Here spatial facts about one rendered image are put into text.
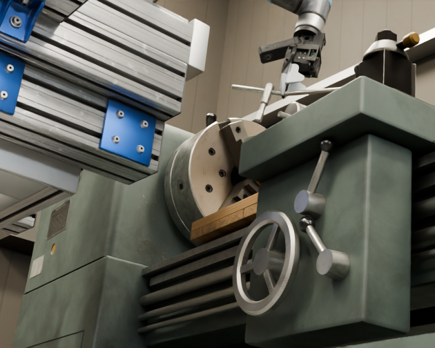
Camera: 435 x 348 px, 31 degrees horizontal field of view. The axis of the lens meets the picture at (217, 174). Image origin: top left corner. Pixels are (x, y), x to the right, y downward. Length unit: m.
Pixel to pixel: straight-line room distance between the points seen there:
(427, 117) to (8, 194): 0.67
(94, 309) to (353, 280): 0.88
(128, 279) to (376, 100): 0.91
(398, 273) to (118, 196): 0.95
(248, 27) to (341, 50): 1.23
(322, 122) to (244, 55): 5.15
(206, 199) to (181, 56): 0.56
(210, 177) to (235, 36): 4.72
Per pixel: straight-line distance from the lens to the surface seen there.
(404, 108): 1.11
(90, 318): 1.80
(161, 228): 1.88
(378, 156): 1.09
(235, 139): 1.82
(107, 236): 1.84
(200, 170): 1.79
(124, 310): 1.80
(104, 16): 1.23
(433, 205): 1.10
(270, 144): 1.21
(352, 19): 5.41
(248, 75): 6.10
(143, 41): 1.26
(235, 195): 1.76
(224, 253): 1.54
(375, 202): 1.06
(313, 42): 2.11
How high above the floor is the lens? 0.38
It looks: 22 degrees up
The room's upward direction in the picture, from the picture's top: 6 degrees clockwise
